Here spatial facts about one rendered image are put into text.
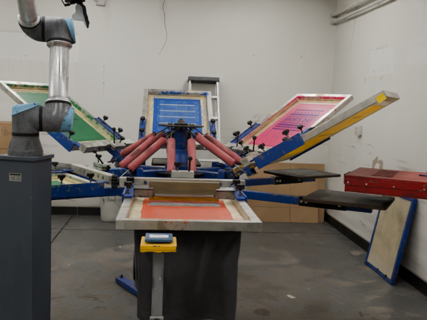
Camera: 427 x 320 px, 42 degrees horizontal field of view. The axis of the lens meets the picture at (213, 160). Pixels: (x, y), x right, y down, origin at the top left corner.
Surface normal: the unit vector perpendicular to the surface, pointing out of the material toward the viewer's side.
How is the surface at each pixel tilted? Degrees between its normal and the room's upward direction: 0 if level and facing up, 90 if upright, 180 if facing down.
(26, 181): 90
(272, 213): 75
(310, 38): 90
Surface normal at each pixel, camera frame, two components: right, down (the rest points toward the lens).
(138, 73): 0.09, 0.11
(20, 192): -0.21, 0.09
